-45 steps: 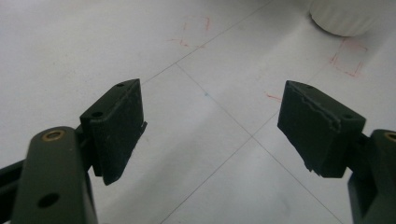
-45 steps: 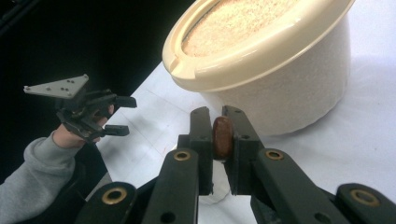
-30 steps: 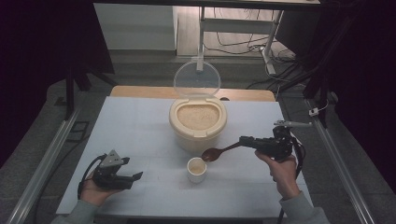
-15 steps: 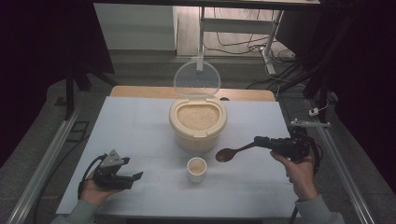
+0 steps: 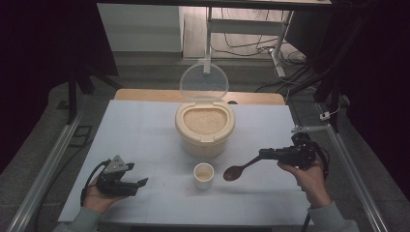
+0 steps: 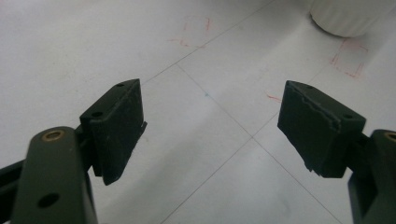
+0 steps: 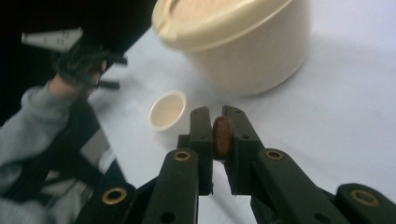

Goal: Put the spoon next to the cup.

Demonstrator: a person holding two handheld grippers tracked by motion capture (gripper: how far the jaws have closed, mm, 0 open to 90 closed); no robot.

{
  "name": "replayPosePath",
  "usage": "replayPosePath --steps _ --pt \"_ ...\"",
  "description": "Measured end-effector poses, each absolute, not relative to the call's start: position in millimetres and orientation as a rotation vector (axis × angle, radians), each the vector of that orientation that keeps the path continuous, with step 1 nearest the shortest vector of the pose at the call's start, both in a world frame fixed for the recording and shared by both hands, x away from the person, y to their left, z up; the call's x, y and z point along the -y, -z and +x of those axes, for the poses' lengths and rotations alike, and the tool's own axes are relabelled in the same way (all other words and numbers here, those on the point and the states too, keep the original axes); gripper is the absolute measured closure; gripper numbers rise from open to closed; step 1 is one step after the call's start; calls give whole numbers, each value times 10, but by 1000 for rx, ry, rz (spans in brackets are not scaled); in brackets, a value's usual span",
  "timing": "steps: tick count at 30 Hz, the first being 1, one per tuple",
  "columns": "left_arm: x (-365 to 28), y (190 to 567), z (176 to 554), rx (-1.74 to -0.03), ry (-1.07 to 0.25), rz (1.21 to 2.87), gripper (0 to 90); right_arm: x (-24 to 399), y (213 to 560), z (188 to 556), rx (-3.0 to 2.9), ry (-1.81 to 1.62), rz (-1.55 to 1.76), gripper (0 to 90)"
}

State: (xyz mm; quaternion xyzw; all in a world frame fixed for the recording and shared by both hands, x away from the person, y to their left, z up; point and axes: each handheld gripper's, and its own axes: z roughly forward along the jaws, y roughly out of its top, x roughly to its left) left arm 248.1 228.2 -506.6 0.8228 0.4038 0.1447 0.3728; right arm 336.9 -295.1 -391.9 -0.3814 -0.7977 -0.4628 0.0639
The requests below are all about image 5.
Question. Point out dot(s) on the person's left hand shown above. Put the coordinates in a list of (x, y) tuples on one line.
[(96, 203)]

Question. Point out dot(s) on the heap of rice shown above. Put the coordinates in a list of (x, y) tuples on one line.
[(205, 121)]

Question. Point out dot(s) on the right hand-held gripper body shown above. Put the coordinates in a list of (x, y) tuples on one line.
[(299, 154)]

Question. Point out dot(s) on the beige rice container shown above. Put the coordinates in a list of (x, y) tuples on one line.
[(203, 148)]

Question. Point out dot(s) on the small rice portion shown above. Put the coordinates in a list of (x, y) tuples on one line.
[(204, 176)]

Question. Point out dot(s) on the wooden table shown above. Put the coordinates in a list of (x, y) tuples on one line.
[(145, 95)]

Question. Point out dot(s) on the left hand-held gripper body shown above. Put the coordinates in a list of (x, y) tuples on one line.
[(116, 188)]

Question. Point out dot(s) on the clear round container lid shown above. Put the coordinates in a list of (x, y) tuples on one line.
[(203, 80)]

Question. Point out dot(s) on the white desk frame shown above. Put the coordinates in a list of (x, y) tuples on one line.
[(245, 27)]

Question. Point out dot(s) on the black stand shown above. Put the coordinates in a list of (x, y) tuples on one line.
[(72, 96), (335, 106)]

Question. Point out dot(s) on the person's right hand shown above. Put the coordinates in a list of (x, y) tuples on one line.
[(312, 183)]

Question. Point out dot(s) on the white table cover sheet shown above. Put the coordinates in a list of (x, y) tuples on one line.
[(145, 135)]

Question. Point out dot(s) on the brown wooden spoon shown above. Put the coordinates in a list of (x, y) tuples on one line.
[(232, 174)]

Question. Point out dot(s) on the aluminium rail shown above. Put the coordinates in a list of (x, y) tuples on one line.
[(351, 167), (48, 167)]

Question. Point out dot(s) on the small white box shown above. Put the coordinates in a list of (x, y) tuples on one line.
[(324, 115)]

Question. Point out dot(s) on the white cup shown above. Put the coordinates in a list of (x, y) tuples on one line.
[(203, 184)]

